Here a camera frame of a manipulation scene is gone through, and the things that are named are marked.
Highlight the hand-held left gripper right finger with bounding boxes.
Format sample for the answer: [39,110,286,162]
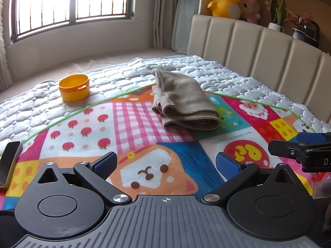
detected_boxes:
[203,152,296,205]

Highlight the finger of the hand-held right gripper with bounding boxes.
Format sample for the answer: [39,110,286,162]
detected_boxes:
[268,140,308,162]
[297,132,331,142]

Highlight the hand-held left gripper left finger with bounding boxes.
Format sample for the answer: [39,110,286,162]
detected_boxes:
[38,151,132,206]

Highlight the brown striped garment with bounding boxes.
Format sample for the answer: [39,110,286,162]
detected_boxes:
[151,69,220,130]

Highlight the person's right hand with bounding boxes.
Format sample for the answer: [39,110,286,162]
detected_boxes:
[312,178,331,199]

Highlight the colourful cartoon printed mat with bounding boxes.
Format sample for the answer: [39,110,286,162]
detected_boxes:
[0,83,331,212]

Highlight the orange plastic container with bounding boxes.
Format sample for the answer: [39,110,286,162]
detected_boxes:
[59,74,90,103]

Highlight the grey quilted mattress pad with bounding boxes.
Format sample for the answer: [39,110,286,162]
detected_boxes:
[0,55,331,155]

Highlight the smartphone in pale case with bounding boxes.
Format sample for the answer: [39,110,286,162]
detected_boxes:
[0,142,23,189]

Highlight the beige padded headboard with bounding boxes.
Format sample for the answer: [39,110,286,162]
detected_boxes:
[187,14,331,124]

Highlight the red-leaf plant in grey pot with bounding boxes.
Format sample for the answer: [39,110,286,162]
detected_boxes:
[284,8,320,42]

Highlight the green plant in white pot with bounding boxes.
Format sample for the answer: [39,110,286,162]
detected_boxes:
[266,0,288,33]

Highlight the pink plush rabbit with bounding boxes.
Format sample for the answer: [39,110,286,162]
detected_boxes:
[239,0,261,24]

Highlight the beige curtain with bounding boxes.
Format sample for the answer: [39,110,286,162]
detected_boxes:
[151,0,179,50]
[0,5,13,91]

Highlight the light blue folded board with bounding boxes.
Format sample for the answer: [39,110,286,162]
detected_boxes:
[172,0,201,52]

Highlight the yellow plush duck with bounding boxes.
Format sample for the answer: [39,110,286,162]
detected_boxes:
[207,0,242,20]

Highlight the barred window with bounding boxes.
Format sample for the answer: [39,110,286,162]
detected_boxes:
[10,0,135,43]

